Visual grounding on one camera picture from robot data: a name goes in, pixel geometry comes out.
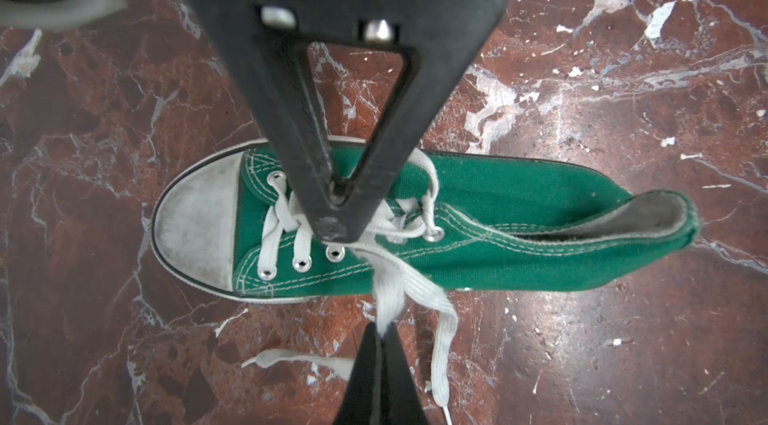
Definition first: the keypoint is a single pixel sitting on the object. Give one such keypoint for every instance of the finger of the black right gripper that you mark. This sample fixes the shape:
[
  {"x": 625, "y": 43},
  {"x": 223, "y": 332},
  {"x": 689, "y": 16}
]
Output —
[{"x": 345, "y": 89}]

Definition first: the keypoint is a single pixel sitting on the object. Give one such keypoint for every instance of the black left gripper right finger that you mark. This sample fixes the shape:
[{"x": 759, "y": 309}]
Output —
[{"x": 400, "y": 404}]

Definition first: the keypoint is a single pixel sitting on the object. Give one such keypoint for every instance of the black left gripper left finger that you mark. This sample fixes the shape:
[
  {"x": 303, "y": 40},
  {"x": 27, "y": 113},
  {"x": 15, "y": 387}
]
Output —
[{"x": 361, "y": 404}]

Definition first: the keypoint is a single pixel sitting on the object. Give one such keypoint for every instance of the white shoelace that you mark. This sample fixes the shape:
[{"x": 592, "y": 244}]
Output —
[{"x": 393, "y": 279}]

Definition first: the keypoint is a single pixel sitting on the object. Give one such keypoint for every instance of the green canvas sneaker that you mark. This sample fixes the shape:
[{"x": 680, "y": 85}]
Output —
[{"x": 230, "y": 226}]

